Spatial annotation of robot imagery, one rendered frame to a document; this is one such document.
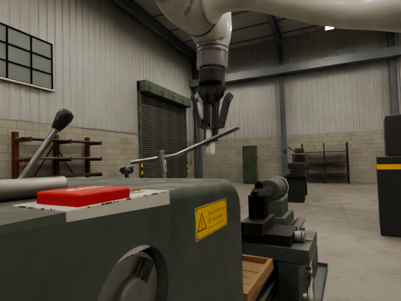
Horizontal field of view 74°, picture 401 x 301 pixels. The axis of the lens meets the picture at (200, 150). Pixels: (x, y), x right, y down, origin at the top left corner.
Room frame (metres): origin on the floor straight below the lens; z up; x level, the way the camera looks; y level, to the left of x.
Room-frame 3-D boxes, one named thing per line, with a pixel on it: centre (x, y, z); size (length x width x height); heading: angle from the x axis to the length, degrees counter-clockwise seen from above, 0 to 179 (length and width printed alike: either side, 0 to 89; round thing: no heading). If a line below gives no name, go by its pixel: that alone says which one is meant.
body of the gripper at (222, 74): (0.76, -0.04, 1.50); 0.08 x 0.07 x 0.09; 61
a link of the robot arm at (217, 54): (0.75, -0.04, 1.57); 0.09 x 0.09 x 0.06
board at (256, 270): (1.00, -0.04, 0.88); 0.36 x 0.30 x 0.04; 61
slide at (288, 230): (1.28, -0.21, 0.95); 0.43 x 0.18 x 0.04; 61
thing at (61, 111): (0.54, 0.28, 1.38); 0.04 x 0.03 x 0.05; 151
